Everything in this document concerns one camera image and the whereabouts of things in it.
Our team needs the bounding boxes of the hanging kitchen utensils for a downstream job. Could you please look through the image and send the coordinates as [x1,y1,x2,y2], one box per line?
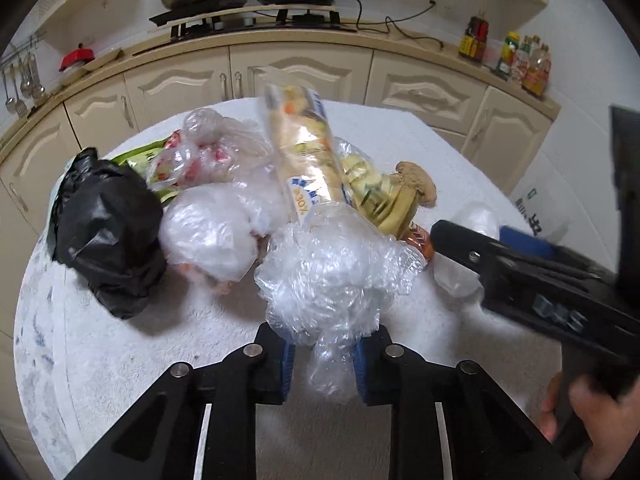
[0,40,49,117]

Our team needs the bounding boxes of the black plastic bag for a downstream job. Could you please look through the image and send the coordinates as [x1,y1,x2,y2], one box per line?
[51,147,169,320]

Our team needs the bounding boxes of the white fluffy table cloth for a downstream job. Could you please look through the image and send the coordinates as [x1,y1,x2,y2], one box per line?
[14,97,617,480]

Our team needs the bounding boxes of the orange wrapper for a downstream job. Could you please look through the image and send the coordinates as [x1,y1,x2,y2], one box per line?
[399,224,437,262]

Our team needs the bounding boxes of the cream kitchen cabinet unit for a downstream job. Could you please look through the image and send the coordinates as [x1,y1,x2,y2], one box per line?
[0,35,563,261]

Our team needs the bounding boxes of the round clear plastic bag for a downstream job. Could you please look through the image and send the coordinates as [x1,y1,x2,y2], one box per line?
[159,180,292,294]

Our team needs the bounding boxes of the green snack packet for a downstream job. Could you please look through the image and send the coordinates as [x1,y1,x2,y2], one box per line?
[110,140,182,204]

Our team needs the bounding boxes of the wooden cutting board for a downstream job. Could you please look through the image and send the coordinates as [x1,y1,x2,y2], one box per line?
[80,49,125,74]

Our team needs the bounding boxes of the red pot lid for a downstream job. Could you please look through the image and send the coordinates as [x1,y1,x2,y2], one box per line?
[59,45,96,72]

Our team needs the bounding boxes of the green-capped seasoning bottle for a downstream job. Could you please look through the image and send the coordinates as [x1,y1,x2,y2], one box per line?
[496,31,522,81]

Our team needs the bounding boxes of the yellow striped plastic wrapper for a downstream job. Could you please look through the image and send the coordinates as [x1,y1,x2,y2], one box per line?
[335,140,417,241]

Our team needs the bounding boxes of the long clear snack packet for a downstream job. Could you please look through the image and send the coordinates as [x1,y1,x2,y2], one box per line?
[260,80,357,227]

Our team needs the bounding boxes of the black power cable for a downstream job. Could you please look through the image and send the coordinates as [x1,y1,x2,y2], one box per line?
[334,0,449,54]

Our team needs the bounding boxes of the clear plastic wrap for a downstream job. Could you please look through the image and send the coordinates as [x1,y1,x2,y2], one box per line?
[254,202,427,406]

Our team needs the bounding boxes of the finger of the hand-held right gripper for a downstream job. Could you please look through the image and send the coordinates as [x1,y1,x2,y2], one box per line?
[499,226,617,282]
[430,219,532,287]

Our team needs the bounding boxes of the white printed rice bag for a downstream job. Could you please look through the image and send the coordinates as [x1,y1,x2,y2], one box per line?
[512,150,622,272]

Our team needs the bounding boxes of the black gas stove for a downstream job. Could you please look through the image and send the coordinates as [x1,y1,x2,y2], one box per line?
[149,0,359,42]

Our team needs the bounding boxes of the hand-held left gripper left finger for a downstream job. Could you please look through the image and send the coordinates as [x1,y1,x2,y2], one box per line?
[65,322,297,480]

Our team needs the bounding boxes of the dark sauce bottle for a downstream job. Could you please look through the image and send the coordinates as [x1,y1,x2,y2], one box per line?
[459,10,490,64]

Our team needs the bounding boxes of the person's right hand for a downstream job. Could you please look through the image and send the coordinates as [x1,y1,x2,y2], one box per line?
[540,371,640,480]

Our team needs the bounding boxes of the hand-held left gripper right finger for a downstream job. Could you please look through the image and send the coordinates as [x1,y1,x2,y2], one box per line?
[352,325,578,480]

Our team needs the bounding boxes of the small clear plastic packaging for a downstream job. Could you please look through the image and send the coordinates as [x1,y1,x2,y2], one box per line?
[432,202,502,299]

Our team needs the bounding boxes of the clear bag with red print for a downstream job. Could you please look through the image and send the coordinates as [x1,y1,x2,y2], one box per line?
[147,109,273,197]

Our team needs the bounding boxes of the round brown biscuit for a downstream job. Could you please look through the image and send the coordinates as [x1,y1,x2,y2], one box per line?
[390,161,439,207]

